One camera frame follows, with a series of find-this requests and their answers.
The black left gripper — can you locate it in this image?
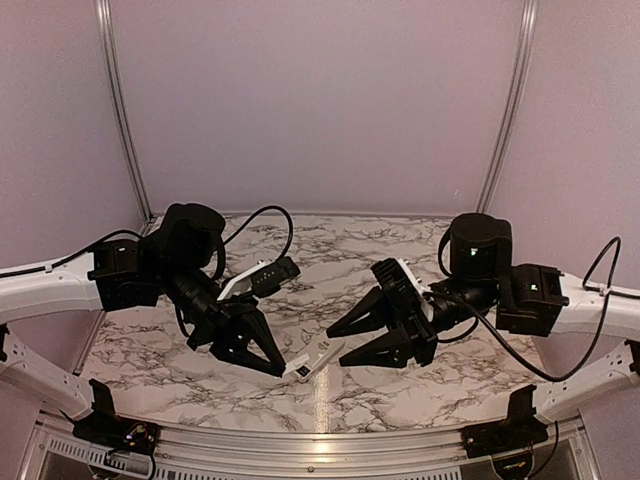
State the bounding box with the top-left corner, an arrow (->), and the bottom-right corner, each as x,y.
161,259 -> 288,378

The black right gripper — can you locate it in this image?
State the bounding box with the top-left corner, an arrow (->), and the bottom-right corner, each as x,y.
329,278 -> 501,370

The white remote control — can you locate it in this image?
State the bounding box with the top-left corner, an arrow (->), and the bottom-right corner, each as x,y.
283,334 -> 345,383

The white battery cover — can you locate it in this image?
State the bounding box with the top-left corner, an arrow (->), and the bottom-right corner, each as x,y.
289,353 -> 312,370

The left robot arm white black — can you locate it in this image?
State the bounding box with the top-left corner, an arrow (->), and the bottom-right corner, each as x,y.
1,204 -> 299,454

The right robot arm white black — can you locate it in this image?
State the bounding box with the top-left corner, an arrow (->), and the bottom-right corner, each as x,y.
327,213 -> 639,458

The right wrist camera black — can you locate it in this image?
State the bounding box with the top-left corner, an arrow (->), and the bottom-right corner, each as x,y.
371,258 -> 427,324

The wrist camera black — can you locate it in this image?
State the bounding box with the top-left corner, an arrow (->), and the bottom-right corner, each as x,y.
249,256 -> 301,298
371,258 -> 427,324

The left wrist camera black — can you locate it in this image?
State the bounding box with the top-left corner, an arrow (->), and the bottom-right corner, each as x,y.
249,256 -> 301,298

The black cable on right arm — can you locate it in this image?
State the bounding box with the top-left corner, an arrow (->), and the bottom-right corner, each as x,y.
434,236 -> 623,384

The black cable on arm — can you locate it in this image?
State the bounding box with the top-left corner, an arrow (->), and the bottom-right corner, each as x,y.
219,203 -> 295,261
434,236 -> 623,384

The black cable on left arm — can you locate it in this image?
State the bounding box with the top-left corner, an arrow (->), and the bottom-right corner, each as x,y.
219,203 -> 295,261

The aluminium corner post left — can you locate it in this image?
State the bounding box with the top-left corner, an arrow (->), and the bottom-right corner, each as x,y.
94,0 -> 154,224

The aluminium corner post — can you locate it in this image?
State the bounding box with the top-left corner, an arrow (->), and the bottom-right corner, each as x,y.
476,0 -> 540,214
94,0 -> 154,224

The white perforated cable duct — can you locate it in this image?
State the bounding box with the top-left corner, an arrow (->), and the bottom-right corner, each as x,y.
38,436 -> 463,479

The aluminium front table rail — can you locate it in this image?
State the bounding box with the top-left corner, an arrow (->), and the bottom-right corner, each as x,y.
17,408 -> 602,479

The aluminium corner post right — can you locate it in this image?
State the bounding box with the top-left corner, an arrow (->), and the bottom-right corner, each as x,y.
476,0 -> 540,214

